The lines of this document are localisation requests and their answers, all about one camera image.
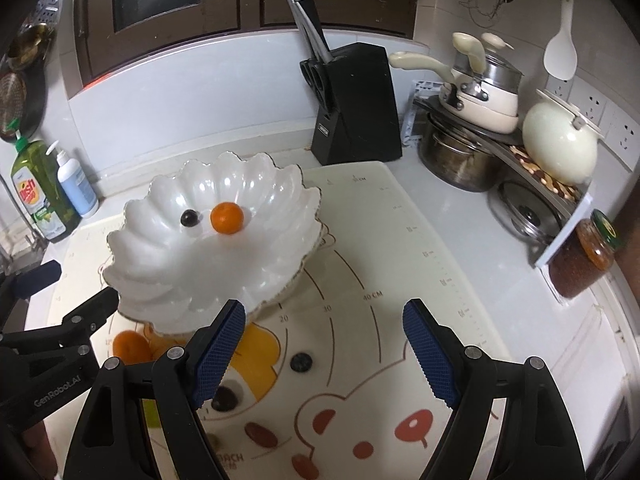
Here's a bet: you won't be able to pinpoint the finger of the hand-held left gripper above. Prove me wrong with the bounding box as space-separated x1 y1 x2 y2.
0 288 121 348
0 261 62 306

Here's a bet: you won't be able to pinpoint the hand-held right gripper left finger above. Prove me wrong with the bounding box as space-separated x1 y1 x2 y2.
62 299 247 480

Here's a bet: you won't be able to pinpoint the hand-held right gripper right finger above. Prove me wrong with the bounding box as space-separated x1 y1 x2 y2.
402 298 588 480

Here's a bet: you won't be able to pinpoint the dark brown round fruit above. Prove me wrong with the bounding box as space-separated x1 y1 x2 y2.
210 386 240 413

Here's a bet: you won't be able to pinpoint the orange tangerine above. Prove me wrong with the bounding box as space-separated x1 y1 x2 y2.
210 201 245 235
112 330 153 366

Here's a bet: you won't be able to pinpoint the white scalloped ceramic bowl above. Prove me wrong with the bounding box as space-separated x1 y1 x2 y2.
102 152 323 336

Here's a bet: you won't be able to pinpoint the dark red jujube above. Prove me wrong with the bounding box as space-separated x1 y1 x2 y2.
290 454 321 480
244 422 279 447

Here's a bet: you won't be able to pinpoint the person's left forearm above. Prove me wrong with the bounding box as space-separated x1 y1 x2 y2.
10 412 58 480

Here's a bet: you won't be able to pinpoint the steel faucet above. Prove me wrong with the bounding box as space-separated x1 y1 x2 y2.
0 225 48 261

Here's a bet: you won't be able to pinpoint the green dish soap bottle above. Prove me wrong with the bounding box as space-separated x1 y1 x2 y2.
11 130 82 241

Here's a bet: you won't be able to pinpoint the white blue pump bottle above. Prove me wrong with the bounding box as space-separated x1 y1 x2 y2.
46 141 100 219

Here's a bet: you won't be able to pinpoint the cream bear print baking mat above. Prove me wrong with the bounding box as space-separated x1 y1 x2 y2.
22 160 516 480

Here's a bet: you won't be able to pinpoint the glass pot lid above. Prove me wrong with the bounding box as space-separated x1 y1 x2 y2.
489 180 568 251

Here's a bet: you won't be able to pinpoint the glass jar of chili sauce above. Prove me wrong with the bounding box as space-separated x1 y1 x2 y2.
548 208 617 300

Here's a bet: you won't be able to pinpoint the round mesh strainer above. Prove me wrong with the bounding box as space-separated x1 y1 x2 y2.
0 71 47 143

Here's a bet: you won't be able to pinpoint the curved pot rack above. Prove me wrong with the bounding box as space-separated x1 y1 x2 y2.
412 95 596 268

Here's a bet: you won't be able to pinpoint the large steel pot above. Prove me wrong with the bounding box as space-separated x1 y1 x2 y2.
417 110 501 193

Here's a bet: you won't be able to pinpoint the wooden trivet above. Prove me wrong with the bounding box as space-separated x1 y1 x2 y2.
510 144 581 201

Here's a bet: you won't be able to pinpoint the cream shallow pan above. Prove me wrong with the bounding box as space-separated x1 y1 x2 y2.
439 95 520 135

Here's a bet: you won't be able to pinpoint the metal ladle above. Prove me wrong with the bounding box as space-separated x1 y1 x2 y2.
5 20 56 68

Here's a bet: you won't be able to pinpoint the cream lidded casserole pot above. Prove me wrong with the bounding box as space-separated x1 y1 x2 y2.
522 87 606 186

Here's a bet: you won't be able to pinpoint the black knife block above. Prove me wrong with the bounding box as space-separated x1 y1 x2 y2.
299 42 403 166

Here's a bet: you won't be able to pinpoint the white rice paddle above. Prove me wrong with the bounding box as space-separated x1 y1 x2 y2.
543 0 577 82

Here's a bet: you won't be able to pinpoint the cream long handled saucepan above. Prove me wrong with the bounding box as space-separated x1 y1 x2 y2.
388 51 521 118

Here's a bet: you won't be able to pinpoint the black handled scissors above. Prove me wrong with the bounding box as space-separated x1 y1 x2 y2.
299 57 337 111

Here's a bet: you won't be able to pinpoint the white wall outlet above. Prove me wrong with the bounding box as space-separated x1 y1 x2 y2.
545 77 573 103
602 105 640 171
570 82 608 136

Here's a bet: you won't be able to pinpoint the steel pot with cream handle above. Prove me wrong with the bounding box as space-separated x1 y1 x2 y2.
451 31 523 91

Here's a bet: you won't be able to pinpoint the hanging wire trivet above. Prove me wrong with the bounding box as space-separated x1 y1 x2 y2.
460 0 506 28

